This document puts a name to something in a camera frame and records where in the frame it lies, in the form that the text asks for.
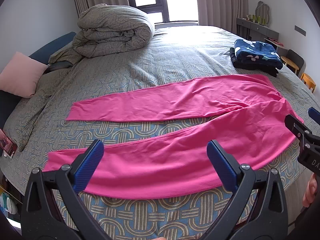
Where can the patterned grey bed sheet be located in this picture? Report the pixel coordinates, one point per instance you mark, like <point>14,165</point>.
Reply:
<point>174,54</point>

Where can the smartphone in red case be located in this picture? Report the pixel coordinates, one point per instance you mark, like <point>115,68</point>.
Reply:
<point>7,145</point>

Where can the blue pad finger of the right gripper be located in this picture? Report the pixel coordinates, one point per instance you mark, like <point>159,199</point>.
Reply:
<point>314,115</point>

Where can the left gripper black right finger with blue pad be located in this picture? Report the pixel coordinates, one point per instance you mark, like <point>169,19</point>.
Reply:
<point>257,208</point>

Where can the dark wall switch plate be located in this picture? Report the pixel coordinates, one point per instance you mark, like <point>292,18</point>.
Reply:
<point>300,30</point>

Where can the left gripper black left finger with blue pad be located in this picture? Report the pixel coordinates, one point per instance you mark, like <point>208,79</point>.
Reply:
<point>41,218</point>

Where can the grey dresser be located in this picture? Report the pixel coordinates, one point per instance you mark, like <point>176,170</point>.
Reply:
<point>253,31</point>

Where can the pink pillow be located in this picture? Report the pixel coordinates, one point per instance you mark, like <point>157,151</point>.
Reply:
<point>21,75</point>

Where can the right beige curtain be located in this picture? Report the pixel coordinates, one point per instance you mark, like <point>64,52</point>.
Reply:
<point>221,13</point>

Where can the folded black garment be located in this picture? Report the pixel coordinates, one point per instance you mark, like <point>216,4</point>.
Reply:
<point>237,64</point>

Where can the person's hand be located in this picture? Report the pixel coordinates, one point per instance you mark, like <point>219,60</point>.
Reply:
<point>311,191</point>

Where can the pink pants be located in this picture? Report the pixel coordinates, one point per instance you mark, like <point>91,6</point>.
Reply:
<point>245,114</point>

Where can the folded patterned duvet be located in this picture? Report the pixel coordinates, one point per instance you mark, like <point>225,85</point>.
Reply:
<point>104,30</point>

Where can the folded navy floral garment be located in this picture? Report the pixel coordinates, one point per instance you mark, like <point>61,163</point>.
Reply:
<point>256,52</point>

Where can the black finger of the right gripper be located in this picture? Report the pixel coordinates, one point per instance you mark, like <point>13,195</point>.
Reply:
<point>309,143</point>

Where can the cloud shaped mirror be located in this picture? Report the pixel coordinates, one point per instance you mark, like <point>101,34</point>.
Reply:
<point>262,12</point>

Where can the yellow wooden stool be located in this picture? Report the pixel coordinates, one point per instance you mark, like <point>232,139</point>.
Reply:
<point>308,81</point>

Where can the dark framed window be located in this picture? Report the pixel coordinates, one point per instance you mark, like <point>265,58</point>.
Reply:
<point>178,12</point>

